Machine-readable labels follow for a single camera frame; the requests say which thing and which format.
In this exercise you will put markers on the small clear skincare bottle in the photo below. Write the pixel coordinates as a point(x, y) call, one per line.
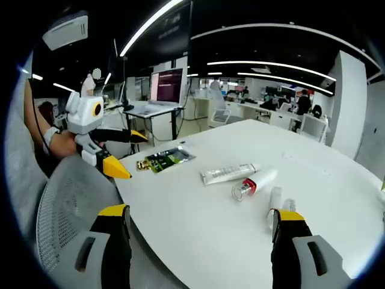
point(289, 204)

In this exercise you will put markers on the person's white shirt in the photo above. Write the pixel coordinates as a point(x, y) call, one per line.
point(21, 150)

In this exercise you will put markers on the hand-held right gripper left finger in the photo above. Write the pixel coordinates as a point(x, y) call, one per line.
point(115, 241)

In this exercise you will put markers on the red band skincare bottle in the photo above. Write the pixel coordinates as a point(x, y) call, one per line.
point(264, 179)

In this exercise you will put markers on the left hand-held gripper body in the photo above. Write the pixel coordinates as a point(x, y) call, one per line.
point(84, 116)

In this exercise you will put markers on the person's left hand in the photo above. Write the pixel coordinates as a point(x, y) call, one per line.
point(64, 147)

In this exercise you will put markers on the white standing desk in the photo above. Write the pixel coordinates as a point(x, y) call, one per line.
point(150, 110)

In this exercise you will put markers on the grey mesh office chair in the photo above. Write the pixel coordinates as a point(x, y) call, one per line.
point(78, 192)

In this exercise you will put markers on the green snack packet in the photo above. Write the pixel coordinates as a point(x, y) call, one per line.
point(165, 159)

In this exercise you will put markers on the computer monitor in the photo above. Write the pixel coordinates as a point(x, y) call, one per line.
point(168, 85)

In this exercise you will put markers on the ceiling light strip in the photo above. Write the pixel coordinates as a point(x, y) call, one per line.
point(270, 76)
point(144, 27)
point(240, 63)

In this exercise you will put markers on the white ceiling unit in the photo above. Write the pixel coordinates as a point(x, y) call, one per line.
point(64, 33)

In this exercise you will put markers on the white wristband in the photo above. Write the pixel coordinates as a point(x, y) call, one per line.
point(51, 137)

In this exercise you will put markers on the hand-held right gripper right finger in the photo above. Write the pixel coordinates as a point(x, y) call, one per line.
point(288, 241)

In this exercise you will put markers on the white skincare tube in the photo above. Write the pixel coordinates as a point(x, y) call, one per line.
point(225, 174)

